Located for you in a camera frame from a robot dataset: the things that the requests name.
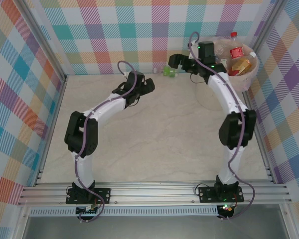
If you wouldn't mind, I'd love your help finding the grey metal panel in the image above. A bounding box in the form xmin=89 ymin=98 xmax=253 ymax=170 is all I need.
xmin=21 ymin=216 xmax=290 ymax=239

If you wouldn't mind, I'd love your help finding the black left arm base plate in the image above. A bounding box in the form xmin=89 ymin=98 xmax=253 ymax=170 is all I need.
xmin=65 ymin=187 xmax=112 ymax=205

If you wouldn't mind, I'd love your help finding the aluminium frame post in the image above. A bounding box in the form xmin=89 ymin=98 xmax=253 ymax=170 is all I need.
xmin=253 ymin=0 xmax=286 ymax=50
xmin=18 ymin=0 xmax=68 ymax=80

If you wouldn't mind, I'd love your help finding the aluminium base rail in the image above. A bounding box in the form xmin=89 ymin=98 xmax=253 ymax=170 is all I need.
xmin=18 ymin=180 xmax=293 ymax=206

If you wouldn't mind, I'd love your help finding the left aluminium side rail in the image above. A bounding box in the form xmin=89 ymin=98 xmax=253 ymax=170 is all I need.
xmin=34 ymin=75 xmax=68 ymax=187

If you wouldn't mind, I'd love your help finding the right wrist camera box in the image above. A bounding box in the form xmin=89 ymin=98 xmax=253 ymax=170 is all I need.
xmin=188 ymin=41 xmax=199 ymax=61

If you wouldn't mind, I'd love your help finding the amber tea bottle white cap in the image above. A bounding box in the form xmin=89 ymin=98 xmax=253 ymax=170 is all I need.
xmin=227 ymin=51 xmax=258 ymax=77

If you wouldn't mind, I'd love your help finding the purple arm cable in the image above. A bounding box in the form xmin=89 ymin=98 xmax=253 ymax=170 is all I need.
xmin=74 ymin=60 xmax=137 ymax=224
xmin=188 ymin=31 xmax=256 ymax=221

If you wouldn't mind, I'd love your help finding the right aluminium side rail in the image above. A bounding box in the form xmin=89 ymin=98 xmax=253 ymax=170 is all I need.
xmin=242 ymin=89 xmax=277 ymax=183

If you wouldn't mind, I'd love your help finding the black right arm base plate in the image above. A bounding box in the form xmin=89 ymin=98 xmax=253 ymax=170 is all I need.
xmin=197 ymin=185 xmax=245 ymax=204

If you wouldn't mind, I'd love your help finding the left aluminium frame post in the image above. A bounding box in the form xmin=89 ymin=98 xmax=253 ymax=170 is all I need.
xmin=18 ymin=0 xmax=68 ymax=80

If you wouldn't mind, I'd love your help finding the right aluminium frame post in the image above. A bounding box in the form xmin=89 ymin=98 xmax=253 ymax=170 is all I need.
xmin=253 ymin=0 xmax=286 ymax=50

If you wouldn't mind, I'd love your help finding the green plastic bottle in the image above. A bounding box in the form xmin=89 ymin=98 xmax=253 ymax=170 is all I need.
xmin=153 ymin=64 xmax=180 ymax=78

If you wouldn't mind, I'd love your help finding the round cream waste bin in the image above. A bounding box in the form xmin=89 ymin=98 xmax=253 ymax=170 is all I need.
xmin=195 ymin=37 xmax=260 ymax=112

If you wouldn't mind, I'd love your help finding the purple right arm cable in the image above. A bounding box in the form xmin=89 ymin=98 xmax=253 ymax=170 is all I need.
xmin=188 ymin=31 xmax=256 ymax=221

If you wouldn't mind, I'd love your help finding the aluminium side rail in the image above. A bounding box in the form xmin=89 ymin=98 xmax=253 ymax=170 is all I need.
xmin=242 ymin=89 xmax=277 ymax=183
xmin=34 ymin=75 xmax=68 ymax=187

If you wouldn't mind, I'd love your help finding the red label bottle red cap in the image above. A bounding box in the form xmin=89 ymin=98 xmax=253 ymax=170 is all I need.
xmin=229 ymin=31 xmax=245 ymax=60

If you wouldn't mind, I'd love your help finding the slotted grey cable duct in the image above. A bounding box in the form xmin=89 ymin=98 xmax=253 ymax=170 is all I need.
xmin=29 ymin=208 xmax=219 ymax=217

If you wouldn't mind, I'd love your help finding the clear plastic bin liner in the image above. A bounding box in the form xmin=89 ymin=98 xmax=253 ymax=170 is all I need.
xmin=212 ymin=37 xmax=261 ymax=93

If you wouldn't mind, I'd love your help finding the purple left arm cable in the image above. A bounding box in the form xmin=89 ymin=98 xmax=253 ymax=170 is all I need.
xmin=74 ymin=60 xmax=137 ymax=224

